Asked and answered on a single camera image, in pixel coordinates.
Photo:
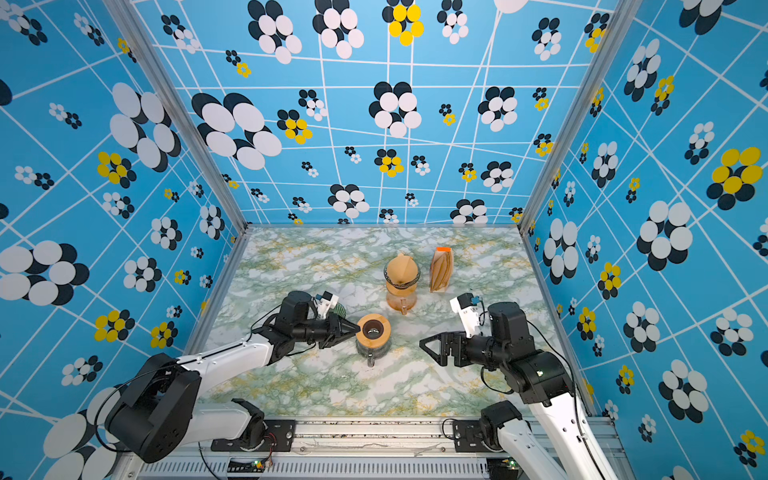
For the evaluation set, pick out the green circuit board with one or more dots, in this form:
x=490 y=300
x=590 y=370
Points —
x=250 y=466
x=503 y=469

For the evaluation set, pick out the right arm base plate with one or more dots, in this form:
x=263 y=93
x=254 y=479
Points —
x=475 y=436

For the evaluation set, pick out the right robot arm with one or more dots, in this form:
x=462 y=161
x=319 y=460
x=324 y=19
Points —
x=498 y=338

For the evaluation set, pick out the aluminium front rail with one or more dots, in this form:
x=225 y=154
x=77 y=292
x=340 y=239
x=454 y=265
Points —
x=363 y=448

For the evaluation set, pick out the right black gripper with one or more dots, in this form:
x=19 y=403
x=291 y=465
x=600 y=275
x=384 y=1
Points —
x=457 y=338

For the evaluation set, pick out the orange coffee filter box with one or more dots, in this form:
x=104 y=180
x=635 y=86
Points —
x=441 y=269

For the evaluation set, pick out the wooden ring holder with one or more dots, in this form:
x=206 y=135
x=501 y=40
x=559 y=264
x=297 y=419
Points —
x=375 y=331
x=401 y=290

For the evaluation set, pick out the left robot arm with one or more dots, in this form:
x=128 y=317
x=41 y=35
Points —
x=157 y=410

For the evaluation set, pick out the left green circuit board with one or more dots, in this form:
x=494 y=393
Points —
x=250 y=466

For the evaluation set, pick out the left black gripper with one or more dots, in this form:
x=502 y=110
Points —
x=334 y=330

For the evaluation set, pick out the right green circuit board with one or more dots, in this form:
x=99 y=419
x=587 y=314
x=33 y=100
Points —
x=503 y=469

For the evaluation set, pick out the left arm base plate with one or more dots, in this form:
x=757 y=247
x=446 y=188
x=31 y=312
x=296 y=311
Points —
x=275 y=435

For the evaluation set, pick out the grey glass pitcher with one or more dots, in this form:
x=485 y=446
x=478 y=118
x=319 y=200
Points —
x=371 y=354

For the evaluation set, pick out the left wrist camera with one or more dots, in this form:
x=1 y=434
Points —
x=325 y=303

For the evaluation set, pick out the green glass dripper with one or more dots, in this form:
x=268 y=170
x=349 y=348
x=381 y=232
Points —
x=340 y=310

